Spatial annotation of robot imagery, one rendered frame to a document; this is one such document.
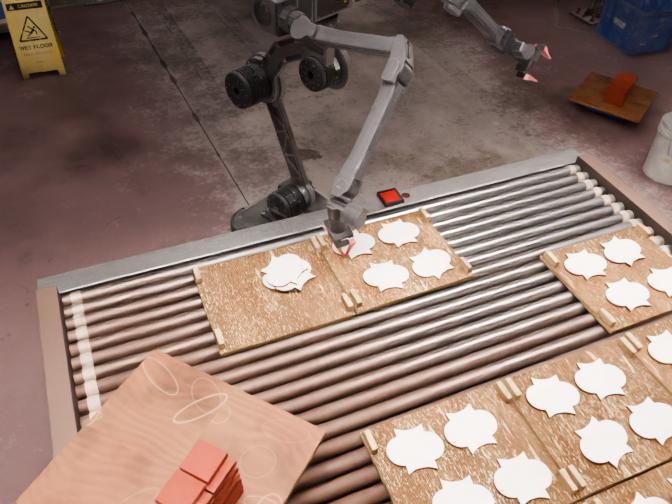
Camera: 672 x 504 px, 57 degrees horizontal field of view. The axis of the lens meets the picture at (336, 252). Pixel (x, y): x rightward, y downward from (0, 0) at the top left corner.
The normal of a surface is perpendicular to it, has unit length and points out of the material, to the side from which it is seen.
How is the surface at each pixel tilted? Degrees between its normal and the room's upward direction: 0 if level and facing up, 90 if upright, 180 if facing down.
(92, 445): 0
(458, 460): 0
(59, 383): 0
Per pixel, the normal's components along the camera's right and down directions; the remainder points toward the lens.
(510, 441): 0.04, -0.72
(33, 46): 0.37, 0.48
